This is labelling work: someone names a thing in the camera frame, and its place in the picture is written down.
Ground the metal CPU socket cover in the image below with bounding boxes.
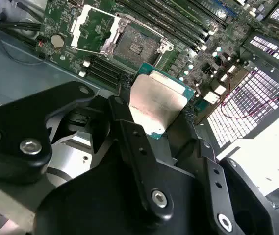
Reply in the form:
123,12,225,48
70,4,122,54

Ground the silver CPU with green edge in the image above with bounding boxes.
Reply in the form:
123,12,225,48
128,62,196,141

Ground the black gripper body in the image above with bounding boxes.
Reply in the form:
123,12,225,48
33,156,212,235

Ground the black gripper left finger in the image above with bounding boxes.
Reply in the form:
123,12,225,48
0,75,176,223

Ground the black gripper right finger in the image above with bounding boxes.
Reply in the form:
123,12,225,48
166,109,279,235

